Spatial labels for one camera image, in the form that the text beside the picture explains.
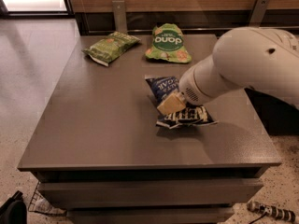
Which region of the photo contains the black bag on floor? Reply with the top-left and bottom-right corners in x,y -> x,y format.
0,190 -> 27,224

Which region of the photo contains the green Kettle chip bag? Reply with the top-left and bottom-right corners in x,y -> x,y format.
82,32 -> 140,66

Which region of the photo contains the right metal wall bracket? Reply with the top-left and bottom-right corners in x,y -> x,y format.
249,0 -> 270,27

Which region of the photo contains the wire basket on floor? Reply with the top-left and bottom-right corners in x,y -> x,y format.
28,183 -> 67,217

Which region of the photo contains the left metal wall bracket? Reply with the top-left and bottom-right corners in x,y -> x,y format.
112,0 -> 128,34

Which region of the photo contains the grey drawer cabinet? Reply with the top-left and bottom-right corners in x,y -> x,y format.
19,36 -> 280,224

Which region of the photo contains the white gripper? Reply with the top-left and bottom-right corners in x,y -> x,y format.
157,55 -> 241,115

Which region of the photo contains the metal wall bracket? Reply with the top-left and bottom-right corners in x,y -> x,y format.
112,0 -> 128,34
249,0 -> 270,27

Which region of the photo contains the blue Kettle chip bag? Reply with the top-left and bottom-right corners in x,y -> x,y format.
145,75 -> 216,129

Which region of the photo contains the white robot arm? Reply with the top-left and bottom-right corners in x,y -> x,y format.
158,27 -> 299,115

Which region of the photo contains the power strip on floor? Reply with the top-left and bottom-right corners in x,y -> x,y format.
247,201 -> 299,224

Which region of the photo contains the green rice chip bag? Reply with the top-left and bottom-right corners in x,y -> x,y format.
145,23 -> 192,63

